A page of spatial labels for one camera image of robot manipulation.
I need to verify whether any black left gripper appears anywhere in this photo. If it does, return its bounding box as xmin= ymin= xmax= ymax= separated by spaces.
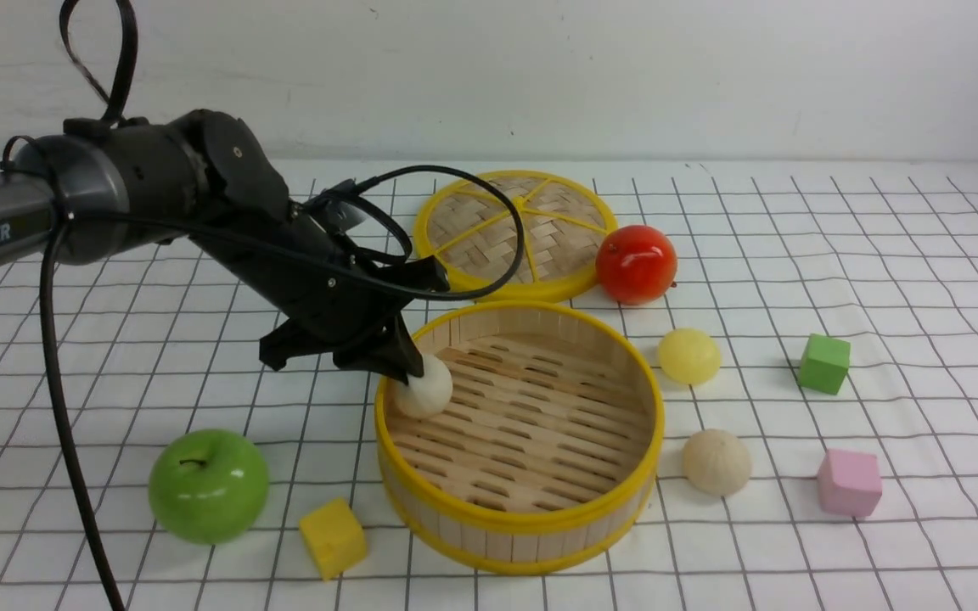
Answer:
xmin=193 ymin=199 xmax=450 ymax=383

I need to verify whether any white bun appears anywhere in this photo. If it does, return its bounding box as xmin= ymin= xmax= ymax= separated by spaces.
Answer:
xmin=393 ymin=353 xmax=453 ymax=420
xmin=682 ymin=429 xmax=753 ymax=496

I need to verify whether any yellow bun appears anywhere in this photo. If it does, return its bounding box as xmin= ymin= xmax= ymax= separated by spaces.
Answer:
xmin=656 ymin=328 xmax=722 ymax=386

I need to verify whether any left robot arm black grey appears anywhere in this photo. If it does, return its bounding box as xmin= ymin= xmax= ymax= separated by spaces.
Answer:
xmin=0 ymin=109 xmax=449 ymax=383

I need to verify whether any bamboo steamer tray yellow rim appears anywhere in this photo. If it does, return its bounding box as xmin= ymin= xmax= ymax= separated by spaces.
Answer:
xmin=375 ymin=301 xmax=665 ymax=575

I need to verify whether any woven bamboo steamer lid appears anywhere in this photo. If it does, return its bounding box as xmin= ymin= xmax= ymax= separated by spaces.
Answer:
xmin=413 ymin=170 xmax=618 ymax=303

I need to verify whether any green apple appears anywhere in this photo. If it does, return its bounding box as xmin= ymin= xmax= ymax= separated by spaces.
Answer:
xmin=148 ymin=429 xmax=269 ymax=546

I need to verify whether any yellow cube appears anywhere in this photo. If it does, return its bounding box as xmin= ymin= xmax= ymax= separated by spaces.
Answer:
xmin=298 ymin=498 xmax=368 ymax=581

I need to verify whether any red tomato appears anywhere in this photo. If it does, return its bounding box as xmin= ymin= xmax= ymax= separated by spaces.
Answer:
xmin=595 ymin=224 xmax=678 ymax=306

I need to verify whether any green cube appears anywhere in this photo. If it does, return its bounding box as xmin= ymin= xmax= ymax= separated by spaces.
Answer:
xmin=798 ymin=334 xmax=852 ymax=395

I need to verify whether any white checkered tablecloth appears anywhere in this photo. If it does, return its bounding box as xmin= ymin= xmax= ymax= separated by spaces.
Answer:
xmin=0 ymin=161 xmax=978 ymax=611

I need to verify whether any pink cube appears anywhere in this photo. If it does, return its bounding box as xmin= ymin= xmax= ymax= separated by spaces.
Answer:
xmin=816 ymin=448 xmax=884 ymax=519

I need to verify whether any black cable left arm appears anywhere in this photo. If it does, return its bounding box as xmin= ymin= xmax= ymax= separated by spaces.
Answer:
xmin=0 ymin=0 xmax=526 ymax=611

